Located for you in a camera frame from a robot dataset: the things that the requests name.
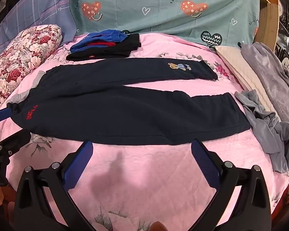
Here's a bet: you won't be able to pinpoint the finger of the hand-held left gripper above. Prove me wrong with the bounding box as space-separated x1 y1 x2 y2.
0 129 32 158
0 107 13 126

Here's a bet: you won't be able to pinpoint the folded red garment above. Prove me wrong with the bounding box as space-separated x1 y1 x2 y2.
87 42 116 49

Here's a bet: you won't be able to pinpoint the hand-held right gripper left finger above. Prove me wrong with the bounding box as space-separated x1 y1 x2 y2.
13 140 94 231

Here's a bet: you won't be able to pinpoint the cream quilted pillow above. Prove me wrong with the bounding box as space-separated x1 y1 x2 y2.
215 45 280 116

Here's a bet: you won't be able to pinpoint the wooden display shelf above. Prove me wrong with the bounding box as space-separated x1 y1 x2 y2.
253 0 281 51

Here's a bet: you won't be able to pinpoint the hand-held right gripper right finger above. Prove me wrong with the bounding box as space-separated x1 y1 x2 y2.
191 138 272 231

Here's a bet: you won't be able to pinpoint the pink floral bedsheet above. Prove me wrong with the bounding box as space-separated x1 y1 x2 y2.
0 32 289 231

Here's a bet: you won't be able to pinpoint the grey plush blanket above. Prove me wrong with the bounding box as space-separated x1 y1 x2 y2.
239 42 289 171

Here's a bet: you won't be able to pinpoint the folded blue garment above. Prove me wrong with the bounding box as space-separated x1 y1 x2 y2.
70 29 128 53

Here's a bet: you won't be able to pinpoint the red white floral pillow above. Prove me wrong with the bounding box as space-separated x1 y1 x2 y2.
0 24 63 112

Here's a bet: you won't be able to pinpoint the folded black garment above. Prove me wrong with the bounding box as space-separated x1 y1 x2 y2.
66 34 142 62

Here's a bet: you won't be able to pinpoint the teal heart-print pillow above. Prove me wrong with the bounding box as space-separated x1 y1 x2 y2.
69 0 260 51

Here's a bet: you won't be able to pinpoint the round decorative plates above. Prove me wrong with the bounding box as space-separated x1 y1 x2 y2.
277 0 289 77

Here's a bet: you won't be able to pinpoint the red wooden bed frame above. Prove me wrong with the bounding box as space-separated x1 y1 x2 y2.
270 173 289 224

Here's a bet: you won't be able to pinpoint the navy blue pants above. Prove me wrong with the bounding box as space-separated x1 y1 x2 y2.
6 57 251 146

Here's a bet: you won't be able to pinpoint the person's right hand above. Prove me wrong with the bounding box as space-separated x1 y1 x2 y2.
151 221 168 231

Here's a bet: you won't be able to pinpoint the crumpled grey blue garment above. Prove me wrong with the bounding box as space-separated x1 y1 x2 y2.
235 89 289 174

